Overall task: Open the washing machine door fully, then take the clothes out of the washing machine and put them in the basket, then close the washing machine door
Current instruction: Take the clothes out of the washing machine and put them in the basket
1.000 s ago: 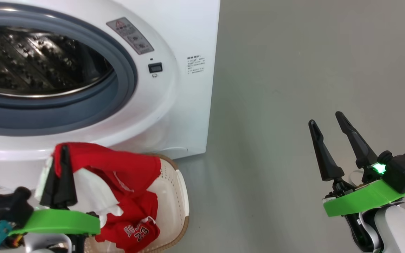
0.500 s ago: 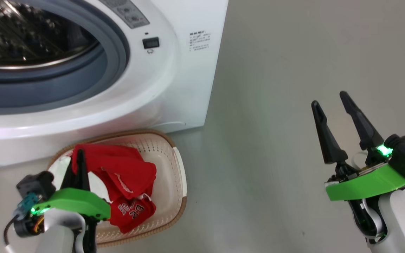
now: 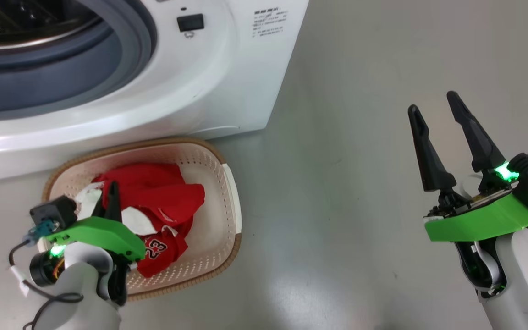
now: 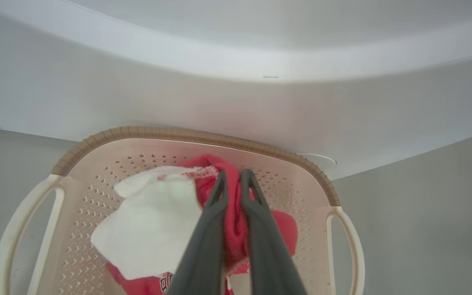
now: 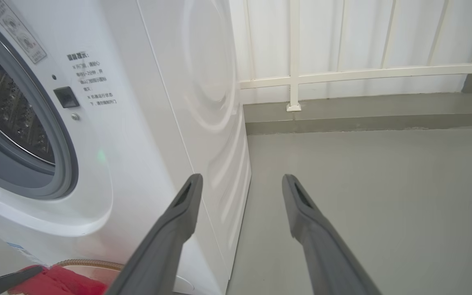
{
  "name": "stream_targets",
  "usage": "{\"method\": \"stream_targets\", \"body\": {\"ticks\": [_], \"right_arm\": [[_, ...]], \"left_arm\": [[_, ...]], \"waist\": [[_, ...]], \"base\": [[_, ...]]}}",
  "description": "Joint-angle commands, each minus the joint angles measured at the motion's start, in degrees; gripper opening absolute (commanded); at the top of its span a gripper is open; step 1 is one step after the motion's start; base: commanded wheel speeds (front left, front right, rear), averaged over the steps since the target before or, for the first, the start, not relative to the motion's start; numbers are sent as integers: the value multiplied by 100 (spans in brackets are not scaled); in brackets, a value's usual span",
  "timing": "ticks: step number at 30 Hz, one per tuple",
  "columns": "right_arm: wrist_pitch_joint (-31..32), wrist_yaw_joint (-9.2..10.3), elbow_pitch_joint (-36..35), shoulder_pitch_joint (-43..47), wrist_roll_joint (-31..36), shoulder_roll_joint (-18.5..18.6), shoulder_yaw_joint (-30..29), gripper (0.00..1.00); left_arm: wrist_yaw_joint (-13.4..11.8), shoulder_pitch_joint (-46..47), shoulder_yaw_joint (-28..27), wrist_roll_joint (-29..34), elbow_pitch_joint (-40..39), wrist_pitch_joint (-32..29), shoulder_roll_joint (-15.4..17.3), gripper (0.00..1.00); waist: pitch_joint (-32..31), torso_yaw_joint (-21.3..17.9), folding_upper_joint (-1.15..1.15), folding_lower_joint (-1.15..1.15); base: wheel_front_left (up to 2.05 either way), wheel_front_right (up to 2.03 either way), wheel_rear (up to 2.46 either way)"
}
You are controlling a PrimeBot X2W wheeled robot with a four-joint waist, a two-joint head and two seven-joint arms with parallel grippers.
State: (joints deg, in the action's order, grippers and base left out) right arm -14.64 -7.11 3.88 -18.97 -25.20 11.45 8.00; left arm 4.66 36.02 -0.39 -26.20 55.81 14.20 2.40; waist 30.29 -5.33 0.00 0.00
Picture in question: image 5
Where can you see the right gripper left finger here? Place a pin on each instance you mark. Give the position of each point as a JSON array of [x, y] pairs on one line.
[[166, 246]]

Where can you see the white metal railing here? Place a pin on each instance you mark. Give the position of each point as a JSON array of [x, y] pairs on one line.
[[342, 76]]

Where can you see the grey warning label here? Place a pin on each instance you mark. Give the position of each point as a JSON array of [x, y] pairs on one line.
[[12, 28]]

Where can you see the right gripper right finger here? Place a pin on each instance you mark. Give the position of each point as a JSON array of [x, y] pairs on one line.
[[326, 254]]

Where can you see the cream perforated basket brown rim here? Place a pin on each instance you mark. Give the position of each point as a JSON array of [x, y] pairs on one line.
[[96, 264]]

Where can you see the red basketball jersey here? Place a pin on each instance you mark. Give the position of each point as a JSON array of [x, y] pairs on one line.
[[55, 282]]

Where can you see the white front-load washing machine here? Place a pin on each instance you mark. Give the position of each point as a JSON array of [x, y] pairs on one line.
[[146, 135]]

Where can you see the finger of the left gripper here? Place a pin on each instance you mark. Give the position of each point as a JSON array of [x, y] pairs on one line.
[[6, 282]]

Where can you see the stainless steel washing machine drum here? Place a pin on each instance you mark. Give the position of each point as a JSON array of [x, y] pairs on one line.
[[10, 110]]

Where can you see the blue energy label sticker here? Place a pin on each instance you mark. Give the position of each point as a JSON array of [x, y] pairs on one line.
[[21, 252]]

